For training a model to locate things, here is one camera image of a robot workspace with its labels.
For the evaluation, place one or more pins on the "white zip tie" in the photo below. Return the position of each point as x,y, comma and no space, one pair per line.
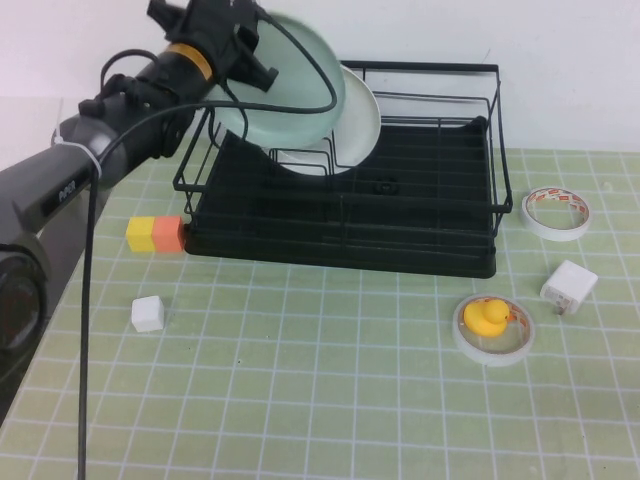
85,152

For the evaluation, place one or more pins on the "white round plate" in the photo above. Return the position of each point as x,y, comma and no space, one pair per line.
357,125

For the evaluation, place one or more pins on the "orange cube block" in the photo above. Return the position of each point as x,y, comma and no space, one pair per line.
169,235

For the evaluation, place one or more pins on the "white power adapter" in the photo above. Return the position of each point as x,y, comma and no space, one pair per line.
570,285

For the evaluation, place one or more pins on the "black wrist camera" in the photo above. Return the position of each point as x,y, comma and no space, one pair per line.
162,12

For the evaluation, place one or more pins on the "yellow cube block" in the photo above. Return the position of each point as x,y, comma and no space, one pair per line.
141,235

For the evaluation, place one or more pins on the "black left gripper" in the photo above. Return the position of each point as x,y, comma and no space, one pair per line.
215,30

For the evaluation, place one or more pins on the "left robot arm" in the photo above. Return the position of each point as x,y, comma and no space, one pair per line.
60,175

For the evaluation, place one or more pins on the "white tape roll holding duck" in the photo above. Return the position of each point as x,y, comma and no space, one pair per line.
492,359

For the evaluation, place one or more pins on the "green checkered tablecloth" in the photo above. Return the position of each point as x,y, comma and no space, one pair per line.
300,400

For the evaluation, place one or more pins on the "light green round plate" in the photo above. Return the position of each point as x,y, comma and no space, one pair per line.
295,82

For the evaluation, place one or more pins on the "yellow rubber duck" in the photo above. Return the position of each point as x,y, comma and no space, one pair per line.
482,322

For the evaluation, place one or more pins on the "empty white tape roll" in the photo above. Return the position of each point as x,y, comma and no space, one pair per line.
552,235

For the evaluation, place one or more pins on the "white cube block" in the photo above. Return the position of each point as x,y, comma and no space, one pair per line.
148,314

